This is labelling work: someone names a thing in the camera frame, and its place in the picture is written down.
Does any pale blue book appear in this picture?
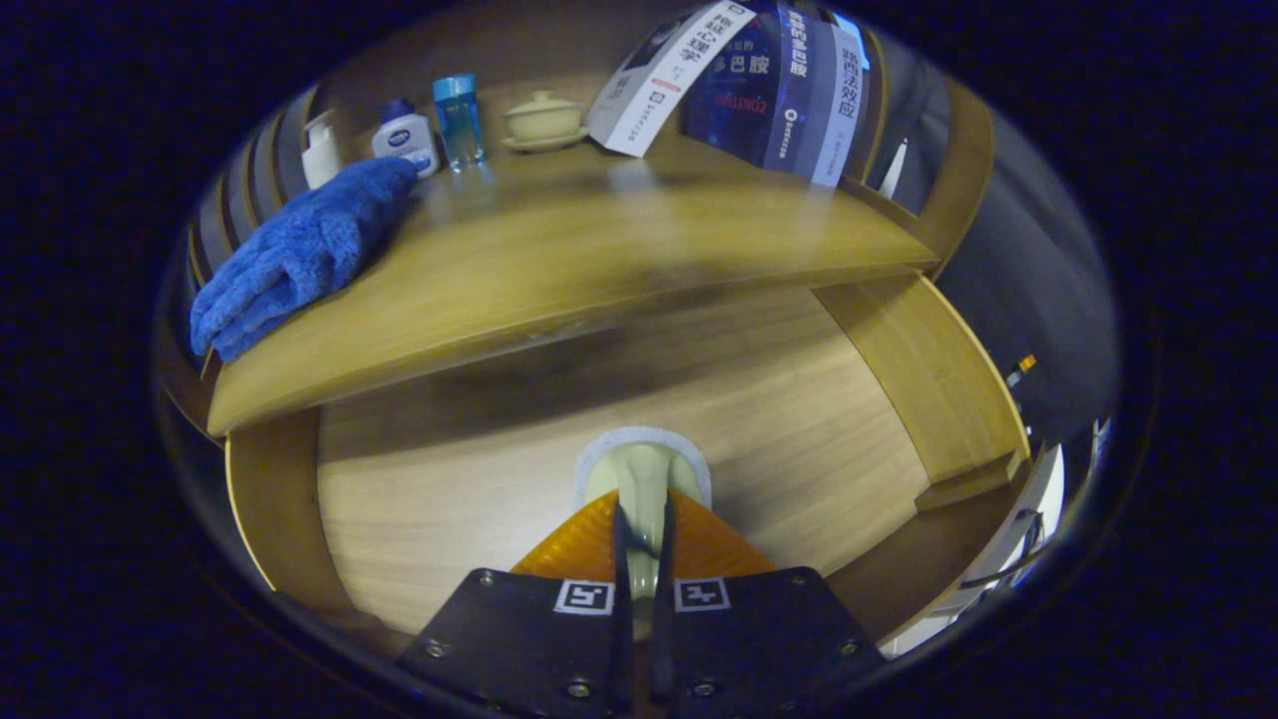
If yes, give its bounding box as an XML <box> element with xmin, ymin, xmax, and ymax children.
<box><xmin>811</xmin><ymin>10</ymin><xmax>872</xmax><ymax>189</ymax></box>

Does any white bottle with blue cap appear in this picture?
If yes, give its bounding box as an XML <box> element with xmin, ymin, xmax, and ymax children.
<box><xmin>371</xmin><ymin>98</ymin><xmax>440</xmax><ymax>179</ymax></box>

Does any wooden cabinet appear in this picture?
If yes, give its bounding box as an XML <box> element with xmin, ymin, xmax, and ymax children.
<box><xmin>155</xmin><ymin>0</ymin><xmax>999</xmax><ymax>450</ymax></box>

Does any white book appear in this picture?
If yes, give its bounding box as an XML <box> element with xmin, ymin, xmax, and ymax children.
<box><xmin>586</xmin><ymin>0</ymin><xmax>758</xmax><ymax>159</ymax></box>

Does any wooden drawer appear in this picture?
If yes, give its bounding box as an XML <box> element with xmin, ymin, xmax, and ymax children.
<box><xmin>225</xmin><ymin>275</ymin><xmax>1034</xmax><ymax>640</ymax></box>

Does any blue folded towel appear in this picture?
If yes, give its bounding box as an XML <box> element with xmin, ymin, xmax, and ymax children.
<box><xmin>190</xmin><ymin>157</ymin><xmax>420</xmax><ymax>362</ymax></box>

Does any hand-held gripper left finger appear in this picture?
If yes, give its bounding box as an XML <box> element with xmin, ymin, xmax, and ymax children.
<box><xmin>394</xmin><ymin>489</ymin><xmax>635</xmax><ymax>719</ymax></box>

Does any white pump bottle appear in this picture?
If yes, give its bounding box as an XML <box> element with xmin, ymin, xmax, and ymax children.
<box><xmin>302</xmin><ymin>110</ymin><xmax>343</xmax><ymax>191</ymax></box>

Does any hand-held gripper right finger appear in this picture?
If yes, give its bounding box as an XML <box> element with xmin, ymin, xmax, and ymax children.
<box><xmin>651</xmin><ymin>489</ymin><xmax>890</xmax><ymax>715</ymax></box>

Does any dark blue book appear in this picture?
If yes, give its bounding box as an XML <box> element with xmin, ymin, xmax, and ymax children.
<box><xmin>681</xmin><ymin>0</ymin><xmax>835</xmax><ymax>173</ymax></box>

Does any wooden countertop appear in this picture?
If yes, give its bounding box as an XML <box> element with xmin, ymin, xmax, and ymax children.
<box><xmin>205</xmin><ymin>130</ymin><xmax>940</xmax><ymax>438</ymax></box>

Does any clear blue bottle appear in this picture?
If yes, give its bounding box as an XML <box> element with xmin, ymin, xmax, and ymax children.
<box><xmin>432</xmin><ymin>73</ymin><xmax>486</xmax><ymax>173</ymax></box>

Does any black backdrop cloth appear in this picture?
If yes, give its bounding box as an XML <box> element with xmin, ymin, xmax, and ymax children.
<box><xmin>879</xmin><ymin>40</ymin><xmax>1119</xmax><ymax>450</ymax></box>

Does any cream handled sponge scrubber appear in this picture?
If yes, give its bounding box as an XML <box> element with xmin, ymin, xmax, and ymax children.
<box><xmin>574</xmin><ymin>426</ymin><xmax>713</xmax><ymax>640</ymax></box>

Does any beige lidded teacup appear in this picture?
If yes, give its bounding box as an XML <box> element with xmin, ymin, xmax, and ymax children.
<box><xmin>501</xmin><ymin>90</ymin><xmax>590</xmax><ymax>154</ymax></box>

